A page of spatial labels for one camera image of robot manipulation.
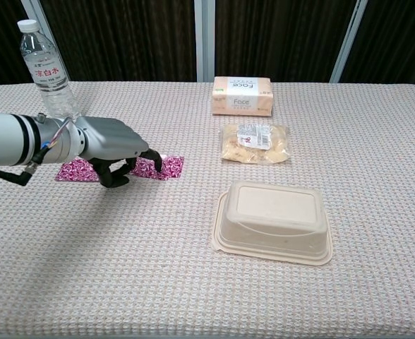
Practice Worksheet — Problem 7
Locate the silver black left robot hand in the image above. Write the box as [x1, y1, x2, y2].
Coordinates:
[75, 116, 166, 188]

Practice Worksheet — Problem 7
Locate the pink patterned playing card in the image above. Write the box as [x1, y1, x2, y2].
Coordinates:
[129, 154, 186, 181]

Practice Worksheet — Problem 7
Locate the clear plastic water bottle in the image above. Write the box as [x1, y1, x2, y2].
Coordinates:
[16, 19, 81, 121]

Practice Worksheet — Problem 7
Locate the dark brown pleated curtain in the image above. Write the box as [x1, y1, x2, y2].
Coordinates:
[0, 0, 415, 93]

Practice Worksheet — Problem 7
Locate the pink woven tablecloth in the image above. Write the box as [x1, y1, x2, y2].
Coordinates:
[0, 81, 415, 339]

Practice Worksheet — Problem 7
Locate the peach facial tissue pack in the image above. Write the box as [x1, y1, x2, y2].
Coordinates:
[211, 76, 275, 117]

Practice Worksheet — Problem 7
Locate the clear bag of snacks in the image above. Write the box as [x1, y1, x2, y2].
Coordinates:
[220, 123, 291, 165]

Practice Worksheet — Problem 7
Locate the beige takeaway food container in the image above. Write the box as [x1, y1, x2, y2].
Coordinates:
[212, 179, 335, 266]

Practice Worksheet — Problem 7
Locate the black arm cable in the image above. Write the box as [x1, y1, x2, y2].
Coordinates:
[0, 143, 52, 187]

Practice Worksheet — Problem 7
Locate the white frame post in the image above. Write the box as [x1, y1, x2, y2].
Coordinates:
[330, 0, 368, 84]
[19, 0, 71, 83]
[193, 0, 217, 83]

